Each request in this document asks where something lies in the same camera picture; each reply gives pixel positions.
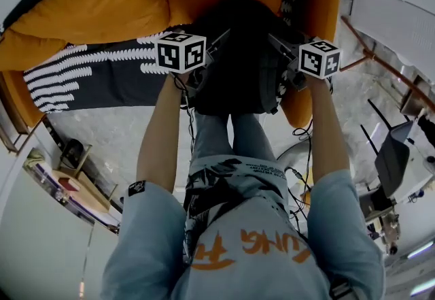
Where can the wooden chair with dark seat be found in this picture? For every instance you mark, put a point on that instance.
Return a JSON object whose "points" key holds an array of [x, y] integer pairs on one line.
{"points": [[413, 98]]}

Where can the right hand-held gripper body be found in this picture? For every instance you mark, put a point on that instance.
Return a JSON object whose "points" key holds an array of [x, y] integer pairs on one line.
{"points": [[319, 60]]}

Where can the brown wooden coat stand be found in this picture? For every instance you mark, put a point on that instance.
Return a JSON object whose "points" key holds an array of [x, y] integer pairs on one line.
{"points": [[374, 55]]}

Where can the person's right forearm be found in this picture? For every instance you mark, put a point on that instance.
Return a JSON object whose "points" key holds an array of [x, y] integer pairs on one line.
{"points": [[328, 135]]}

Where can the person's left forearm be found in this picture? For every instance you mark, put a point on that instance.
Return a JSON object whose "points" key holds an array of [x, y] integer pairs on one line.
{"points": [[159, 135]]}

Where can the white water dispenser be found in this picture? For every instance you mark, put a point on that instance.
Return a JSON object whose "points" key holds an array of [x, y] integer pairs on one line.
{"points": [[391, 19]]}

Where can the black white patterned blanket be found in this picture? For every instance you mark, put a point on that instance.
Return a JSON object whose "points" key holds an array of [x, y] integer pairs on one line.
{"points": [[112, 84]]}

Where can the orange sofa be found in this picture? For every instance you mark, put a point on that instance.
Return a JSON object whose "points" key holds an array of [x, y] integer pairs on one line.
{"points": [[323, 2]]}

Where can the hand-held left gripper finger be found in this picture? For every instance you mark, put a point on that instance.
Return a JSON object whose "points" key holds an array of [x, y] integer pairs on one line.
{"points": [[219, 43]]}

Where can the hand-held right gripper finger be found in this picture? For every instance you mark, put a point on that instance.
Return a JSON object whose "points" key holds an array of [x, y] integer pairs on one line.
{"points": [[283, 46]]}

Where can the person's blue jeans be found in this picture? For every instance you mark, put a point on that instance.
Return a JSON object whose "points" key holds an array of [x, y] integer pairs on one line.
{"points": [[217, 142]]}

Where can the black wrist band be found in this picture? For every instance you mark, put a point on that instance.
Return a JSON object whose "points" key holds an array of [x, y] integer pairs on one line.
{"points": [[176, 82]]}

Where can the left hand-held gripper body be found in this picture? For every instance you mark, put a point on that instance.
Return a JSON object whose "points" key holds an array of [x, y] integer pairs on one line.
{"points": [[170, 53]]}

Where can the black backpack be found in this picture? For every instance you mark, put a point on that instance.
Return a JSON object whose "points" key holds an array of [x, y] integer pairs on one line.
{"points": [[244, 64]]}

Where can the light wooden desk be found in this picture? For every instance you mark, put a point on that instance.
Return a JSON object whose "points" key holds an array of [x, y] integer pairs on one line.
{"points": [[88, 190]]}

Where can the person's light blue shirt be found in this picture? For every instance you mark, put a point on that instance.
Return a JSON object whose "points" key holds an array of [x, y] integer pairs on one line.
{"points": [[265, 258]]}

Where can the black waste bin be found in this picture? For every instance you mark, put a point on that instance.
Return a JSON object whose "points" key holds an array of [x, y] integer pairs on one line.
{"points": [[73, 152]]}

